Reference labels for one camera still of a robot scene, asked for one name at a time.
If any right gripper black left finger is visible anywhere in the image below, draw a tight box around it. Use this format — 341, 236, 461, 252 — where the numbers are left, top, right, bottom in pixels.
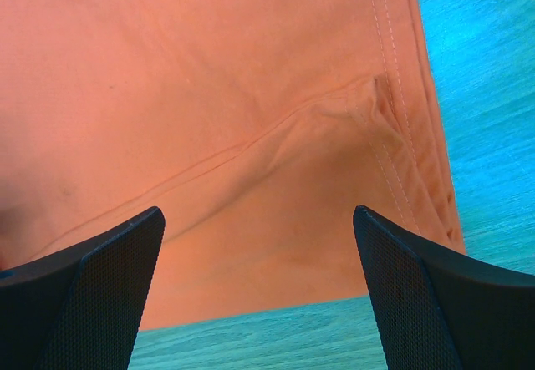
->
1, 207, 166, 369

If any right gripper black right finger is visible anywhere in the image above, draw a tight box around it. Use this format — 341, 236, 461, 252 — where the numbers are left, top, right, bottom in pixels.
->
353, 205, 534, 369

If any orange t shirt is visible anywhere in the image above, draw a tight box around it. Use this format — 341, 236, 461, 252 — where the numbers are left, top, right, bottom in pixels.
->
1, 0, 465, 329

